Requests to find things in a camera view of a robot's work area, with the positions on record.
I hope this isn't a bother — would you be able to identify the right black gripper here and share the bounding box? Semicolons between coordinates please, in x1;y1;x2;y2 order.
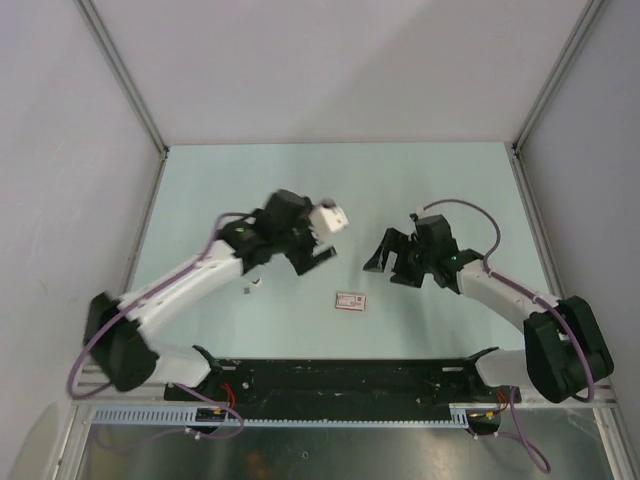
363;227;435;288

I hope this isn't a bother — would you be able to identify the red white staple box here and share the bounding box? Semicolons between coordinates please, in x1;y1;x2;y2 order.
335;293;367;312

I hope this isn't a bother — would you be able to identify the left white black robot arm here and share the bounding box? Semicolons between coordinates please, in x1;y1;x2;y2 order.
81;189;349;400

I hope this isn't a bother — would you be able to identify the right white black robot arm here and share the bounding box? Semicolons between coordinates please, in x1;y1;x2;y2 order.
363;215;614;403

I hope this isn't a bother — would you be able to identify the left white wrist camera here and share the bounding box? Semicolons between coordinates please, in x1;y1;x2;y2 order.
309;199;350;242

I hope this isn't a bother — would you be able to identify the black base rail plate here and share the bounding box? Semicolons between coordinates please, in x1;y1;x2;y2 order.
195;355;520;420

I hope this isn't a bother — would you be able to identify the grey slotted cable duct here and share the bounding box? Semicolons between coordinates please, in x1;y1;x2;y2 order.
92;402;511;431

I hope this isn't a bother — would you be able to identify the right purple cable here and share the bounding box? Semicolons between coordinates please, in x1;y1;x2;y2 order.
422;198;599;475

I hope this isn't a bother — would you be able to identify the right aluminium corner post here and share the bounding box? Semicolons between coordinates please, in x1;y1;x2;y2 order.
512;0;606;151

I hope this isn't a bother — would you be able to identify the aluminium corner post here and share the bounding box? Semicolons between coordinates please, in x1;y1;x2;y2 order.
74;0;169;154
512;0;606;151

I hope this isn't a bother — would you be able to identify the left aluminium corner post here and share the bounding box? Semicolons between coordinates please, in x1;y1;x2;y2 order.
74;0;169;154

